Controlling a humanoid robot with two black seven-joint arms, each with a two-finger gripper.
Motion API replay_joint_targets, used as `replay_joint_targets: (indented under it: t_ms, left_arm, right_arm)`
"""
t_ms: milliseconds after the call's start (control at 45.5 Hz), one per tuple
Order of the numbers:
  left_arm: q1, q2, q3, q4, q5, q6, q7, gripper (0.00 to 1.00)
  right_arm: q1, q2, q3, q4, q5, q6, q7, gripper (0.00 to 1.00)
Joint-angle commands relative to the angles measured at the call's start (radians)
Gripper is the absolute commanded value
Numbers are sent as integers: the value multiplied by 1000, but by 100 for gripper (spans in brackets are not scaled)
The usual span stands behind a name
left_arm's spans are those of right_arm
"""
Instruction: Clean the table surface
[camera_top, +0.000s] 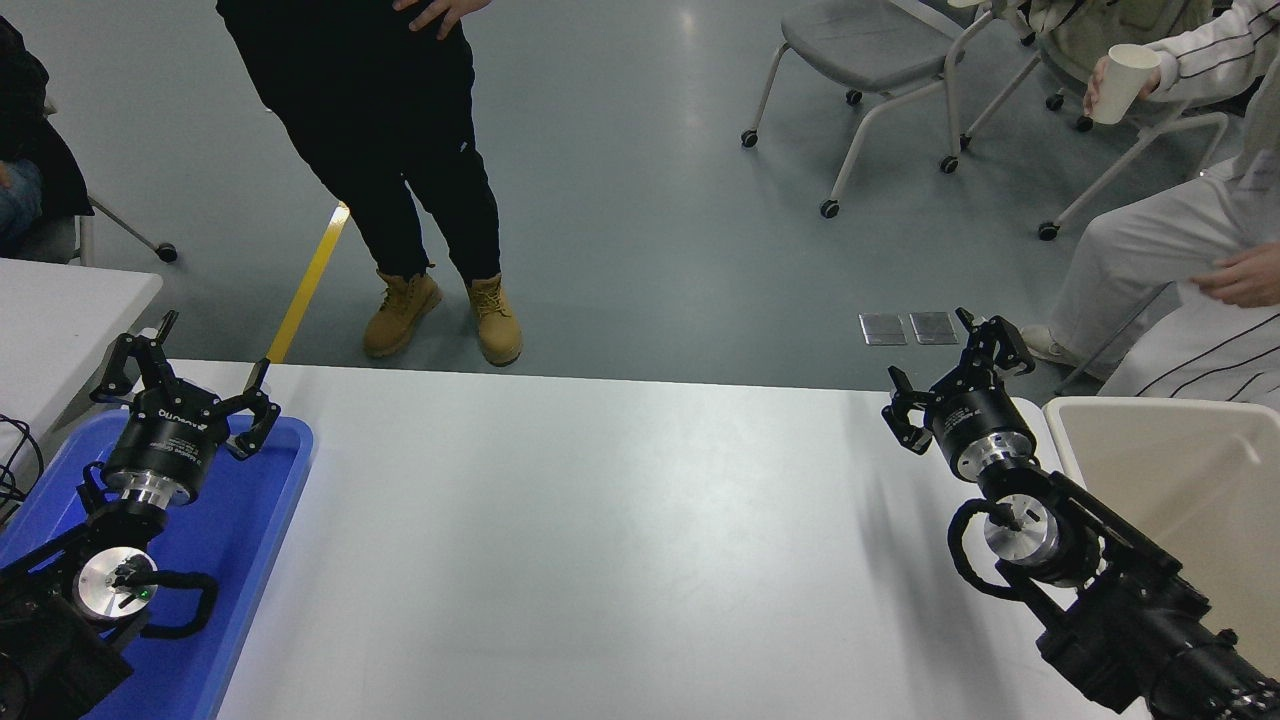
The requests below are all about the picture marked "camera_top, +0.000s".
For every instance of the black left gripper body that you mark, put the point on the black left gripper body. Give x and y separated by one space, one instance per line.
165 435

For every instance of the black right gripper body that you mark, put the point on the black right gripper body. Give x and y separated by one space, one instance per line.
975 420

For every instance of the white paper cup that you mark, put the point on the white paper cup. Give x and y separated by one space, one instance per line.
1125 85

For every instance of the person's left hand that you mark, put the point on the person's left hand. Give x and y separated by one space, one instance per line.
440 12
1245 278

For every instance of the person's right hand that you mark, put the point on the person's right hand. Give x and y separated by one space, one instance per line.
1097 85

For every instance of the silver floor plate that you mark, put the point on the silver floor plate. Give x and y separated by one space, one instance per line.
934 328
885 330

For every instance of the grey chair with castors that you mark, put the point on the grey chair with castors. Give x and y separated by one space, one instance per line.
55 240

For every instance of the blue plastic tray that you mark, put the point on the blue plastic tray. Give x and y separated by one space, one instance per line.
240 580

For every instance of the large pale bin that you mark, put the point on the large pale bin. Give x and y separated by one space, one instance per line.
1170 470

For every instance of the person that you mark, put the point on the person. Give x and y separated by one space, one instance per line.
1180 240
390 120
30 120

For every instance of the grey white-framed office chair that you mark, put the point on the grey white-framed office chair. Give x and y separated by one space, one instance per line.
1150 135
860 45

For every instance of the cream jacket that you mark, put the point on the cream jacket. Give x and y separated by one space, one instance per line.
1070 35

